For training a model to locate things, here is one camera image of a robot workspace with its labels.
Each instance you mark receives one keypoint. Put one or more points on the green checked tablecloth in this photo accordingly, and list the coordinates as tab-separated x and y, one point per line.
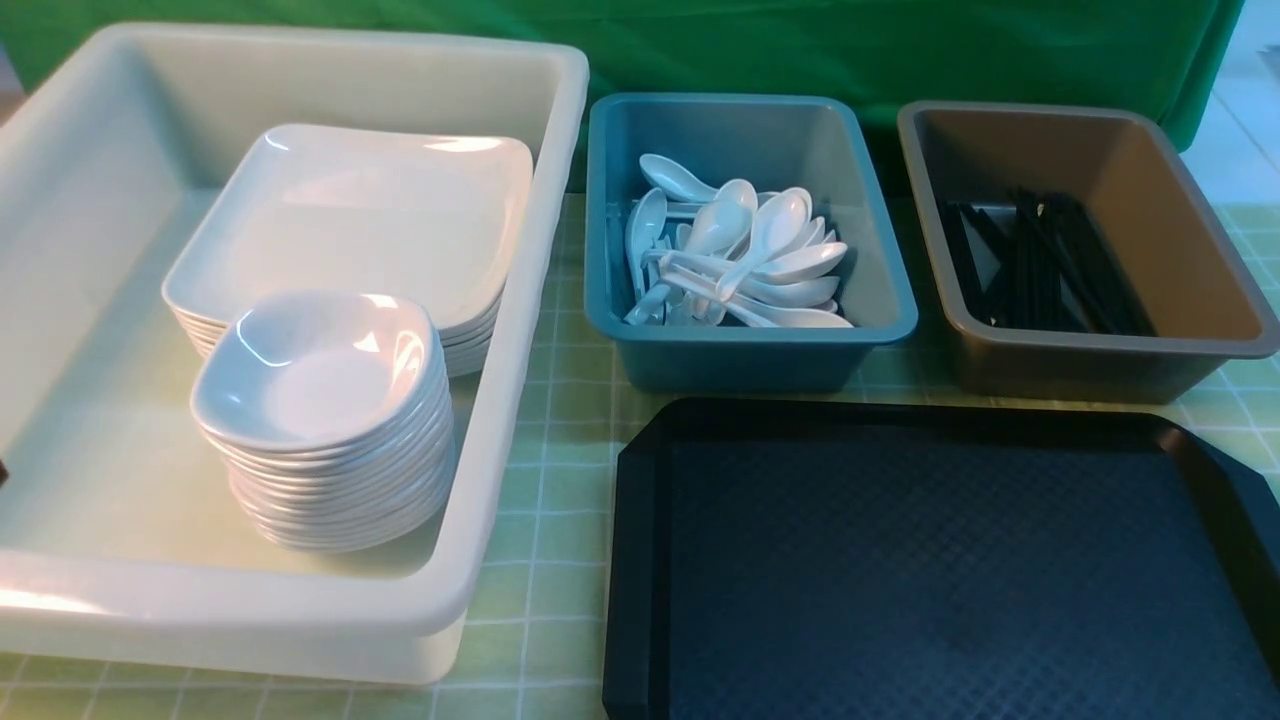
532	641

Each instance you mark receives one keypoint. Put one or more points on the stack of white small bowls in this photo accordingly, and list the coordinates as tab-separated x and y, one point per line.
332	412

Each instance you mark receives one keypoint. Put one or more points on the large white plastic tub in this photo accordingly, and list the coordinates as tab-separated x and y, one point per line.
121	541

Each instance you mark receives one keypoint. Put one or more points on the teal plastic spoon bin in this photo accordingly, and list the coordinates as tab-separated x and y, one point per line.
775	142

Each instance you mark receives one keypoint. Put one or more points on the pile of white spoons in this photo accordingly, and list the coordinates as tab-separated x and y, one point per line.
698	254

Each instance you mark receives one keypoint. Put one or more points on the stack of white square plates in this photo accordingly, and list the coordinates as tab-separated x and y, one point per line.
430	218

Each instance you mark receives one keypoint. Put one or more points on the brown plastic chopstick bin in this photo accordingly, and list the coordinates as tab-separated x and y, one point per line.
1206	306

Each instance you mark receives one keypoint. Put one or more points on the bundle of black chopsticks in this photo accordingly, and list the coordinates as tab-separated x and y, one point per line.
1040	263

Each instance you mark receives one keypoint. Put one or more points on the green backdrop cloth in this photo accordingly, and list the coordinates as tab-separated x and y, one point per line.
1157	59

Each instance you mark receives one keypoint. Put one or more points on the black serving tray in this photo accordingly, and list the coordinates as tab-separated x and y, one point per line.
783	559

